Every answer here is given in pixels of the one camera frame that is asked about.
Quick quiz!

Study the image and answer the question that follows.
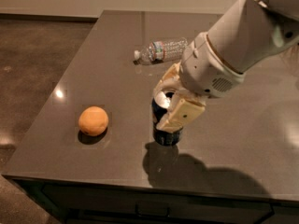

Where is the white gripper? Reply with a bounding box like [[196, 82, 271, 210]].
[[152, 33, 245, 132]]

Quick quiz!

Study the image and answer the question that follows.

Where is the blue pepsi can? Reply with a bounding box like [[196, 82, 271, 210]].
[[151, 91, 182, 147]]

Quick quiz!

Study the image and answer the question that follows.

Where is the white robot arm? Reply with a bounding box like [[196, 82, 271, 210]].
[[153, 0, 299, 133]]

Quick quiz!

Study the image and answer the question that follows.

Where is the clear plastic water bottle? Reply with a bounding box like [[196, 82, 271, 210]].
[[134, 37, 188, 65]]

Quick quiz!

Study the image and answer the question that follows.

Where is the orange fruit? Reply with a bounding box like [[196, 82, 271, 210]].
[[78, 106, 109, 136]]

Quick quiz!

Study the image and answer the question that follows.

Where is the black drawer handle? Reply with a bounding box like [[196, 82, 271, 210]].
[[135, 204, 170, 217]]

